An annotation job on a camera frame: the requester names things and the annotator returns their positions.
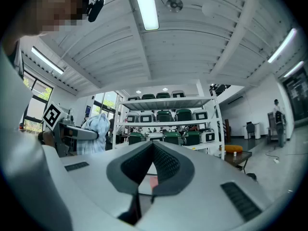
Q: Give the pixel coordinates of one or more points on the rows of green white cases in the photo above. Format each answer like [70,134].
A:
[166,116]

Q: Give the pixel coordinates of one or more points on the person's head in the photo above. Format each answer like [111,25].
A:
[48,8]

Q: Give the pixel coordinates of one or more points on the dark mesh coffee table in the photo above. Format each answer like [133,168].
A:
[240,156]

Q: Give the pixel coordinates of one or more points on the black round object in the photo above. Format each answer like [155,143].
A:
[251,176]

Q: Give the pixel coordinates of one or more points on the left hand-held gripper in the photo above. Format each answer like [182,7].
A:
[54,115]

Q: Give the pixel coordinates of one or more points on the white low cabinet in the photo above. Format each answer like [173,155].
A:
[257,130]

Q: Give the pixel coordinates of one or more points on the white metal shelf rack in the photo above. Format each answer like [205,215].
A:
[168,103]

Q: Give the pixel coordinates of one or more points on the blue wall sign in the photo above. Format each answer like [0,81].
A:
[88,109]

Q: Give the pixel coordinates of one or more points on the black staircase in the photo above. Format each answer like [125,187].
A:
[220,88]

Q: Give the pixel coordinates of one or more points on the black framed window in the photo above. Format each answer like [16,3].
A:
[36,100]
[109,102]

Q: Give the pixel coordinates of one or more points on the light blue cloth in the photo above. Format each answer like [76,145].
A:
[97,124]

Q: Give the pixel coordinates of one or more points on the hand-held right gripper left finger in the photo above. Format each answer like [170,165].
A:
[91,177]

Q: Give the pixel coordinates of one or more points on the dark glass door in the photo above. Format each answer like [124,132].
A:
[298,97]

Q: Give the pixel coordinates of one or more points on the white ceiling dome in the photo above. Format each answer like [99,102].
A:
[209,9]

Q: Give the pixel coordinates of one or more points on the round ceiling speaker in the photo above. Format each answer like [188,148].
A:
[174,5]

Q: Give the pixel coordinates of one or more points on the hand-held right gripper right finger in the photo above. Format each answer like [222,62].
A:
[204,191]

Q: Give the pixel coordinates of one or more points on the long ceiling light tube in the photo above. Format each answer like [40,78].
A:
[282,46]
[146,6]
[47,60]
[293,68]

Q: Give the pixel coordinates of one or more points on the dark office chair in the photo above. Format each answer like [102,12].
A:
[250,129]

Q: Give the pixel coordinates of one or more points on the black head camera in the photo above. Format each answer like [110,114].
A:
[95,8]

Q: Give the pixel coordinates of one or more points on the person's dark green shirt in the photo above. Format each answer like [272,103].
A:
[16,59]

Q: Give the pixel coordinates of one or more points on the yellow cushion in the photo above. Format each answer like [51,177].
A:
[233,148]

